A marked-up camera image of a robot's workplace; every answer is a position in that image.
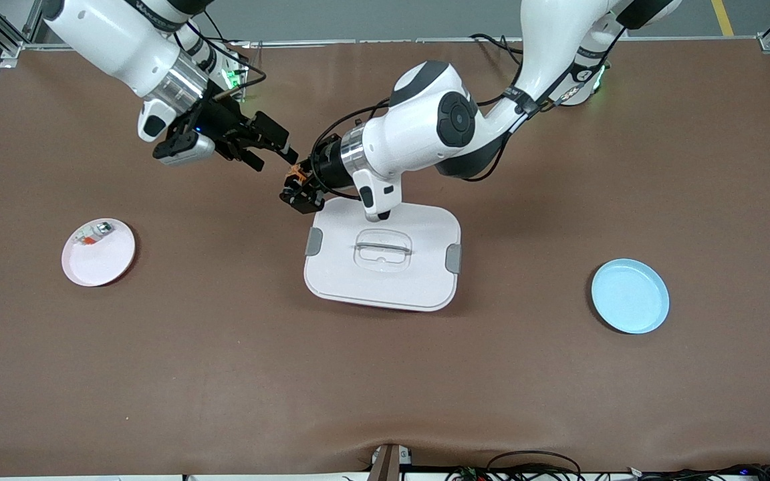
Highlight pink box with white lid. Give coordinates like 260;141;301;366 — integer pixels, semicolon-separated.
303;196;462;313

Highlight brown table mat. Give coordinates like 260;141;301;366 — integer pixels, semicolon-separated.
0;39;770;476

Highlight black cable bundle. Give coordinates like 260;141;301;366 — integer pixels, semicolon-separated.
626;463;770;481

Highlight white circuit breaker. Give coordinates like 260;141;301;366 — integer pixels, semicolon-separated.
72;222;114;247

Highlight black left base cables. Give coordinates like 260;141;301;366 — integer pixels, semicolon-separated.
471;33;526;61

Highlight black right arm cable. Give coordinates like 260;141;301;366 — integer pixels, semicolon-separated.
184;10;269;102

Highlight light blue round plate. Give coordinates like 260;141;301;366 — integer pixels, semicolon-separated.
591;259;670;335

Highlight black looped cable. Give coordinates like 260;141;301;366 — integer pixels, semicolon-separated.
485;451;584;481

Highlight metal table clamp bracket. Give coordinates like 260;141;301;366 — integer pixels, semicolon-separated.
368;443;414;481

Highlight white round plate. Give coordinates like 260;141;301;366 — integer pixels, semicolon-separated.
61;218;137;287

